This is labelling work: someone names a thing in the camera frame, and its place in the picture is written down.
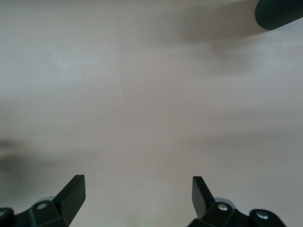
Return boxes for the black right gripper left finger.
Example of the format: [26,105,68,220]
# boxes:
[0,174,86,227]

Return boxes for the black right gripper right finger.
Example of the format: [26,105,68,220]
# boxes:
[188,175,287,227]

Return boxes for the black foam-covered pole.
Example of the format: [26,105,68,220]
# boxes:
[255,0,303,31]

